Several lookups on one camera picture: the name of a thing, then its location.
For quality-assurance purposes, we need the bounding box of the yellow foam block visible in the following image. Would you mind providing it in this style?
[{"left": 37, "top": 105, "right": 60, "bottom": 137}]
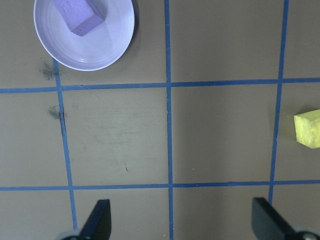
[{"left": 293, "top": 108, "right": 320, "bottom": 150}]

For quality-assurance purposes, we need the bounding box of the purple foam block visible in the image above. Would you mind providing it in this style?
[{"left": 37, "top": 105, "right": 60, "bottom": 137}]
[{"left": 52, "top": 0, "right": 106, "bottom": 38}]

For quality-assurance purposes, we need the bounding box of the purple plastic plate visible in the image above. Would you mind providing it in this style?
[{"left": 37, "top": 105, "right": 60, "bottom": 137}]
[{"left": 33, "top": 0, "right": 136, "bottom": 72}]

